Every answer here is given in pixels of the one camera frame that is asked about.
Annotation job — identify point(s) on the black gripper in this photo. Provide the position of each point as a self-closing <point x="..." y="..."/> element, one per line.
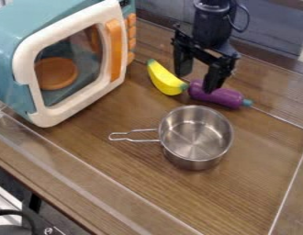
<point x="219" y="57"/>

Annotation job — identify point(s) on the purple toy eggplant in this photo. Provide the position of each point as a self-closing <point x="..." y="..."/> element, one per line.
<point x="223" y="96"/>

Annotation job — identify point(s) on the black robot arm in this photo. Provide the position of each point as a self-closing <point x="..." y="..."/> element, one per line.
<point x="206" y="41"/>

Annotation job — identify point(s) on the yellow toy banana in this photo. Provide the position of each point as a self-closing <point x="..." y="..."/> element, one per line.
<point x="165" y="80"/>

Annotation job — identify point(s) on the blue toy microwave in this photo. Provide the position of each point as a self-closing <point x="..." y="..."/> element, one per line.
<point x="90" y="31"/>

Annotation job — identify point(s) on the orange microwave turntable plate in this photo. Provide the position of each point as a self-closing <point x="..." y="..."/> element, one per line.
<point x="57" y="73"/>

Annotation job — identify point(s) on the silver pot with handle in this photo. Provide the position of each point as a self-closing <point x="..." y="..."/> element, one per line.
<point x="195" y="135"/>

